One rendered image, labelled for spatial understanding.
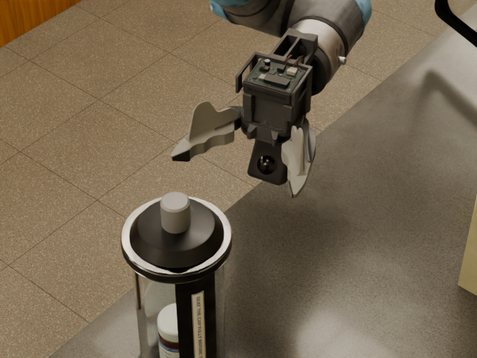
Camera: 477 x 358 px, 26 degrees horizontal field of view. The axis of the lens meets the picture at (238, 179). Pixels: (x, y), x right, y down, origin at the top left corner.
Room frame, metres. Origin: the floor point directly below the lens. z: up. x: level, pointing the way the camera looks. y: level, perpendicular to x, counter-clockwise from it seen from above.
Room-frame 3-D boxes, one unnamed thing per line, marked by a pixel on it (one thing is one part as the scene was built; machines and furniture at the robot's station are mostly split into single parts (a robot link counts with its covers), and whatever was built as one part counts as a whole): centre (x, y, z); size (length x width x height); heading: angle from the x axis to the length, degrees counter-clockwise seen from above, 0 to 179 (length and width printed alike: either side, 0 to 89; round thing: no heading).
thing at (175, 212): (0.70, 0.06, 1.18); 0.09 x 0.09 x 0.07
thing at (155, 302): (0.70, 0.06, 1.06); 0.11 x 0.11 x 0.21
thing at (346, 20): (1.08, -0.11, 1.15); 0.11 x 0.09 x 0.08; 155
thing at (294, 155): (0.83, -0.06, 1.16); 0.09 x 0.03 x 0.06; 9
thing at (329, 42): (1.01, -0.09, 1.15); 0.08 x 0.05 x 0.08; 65
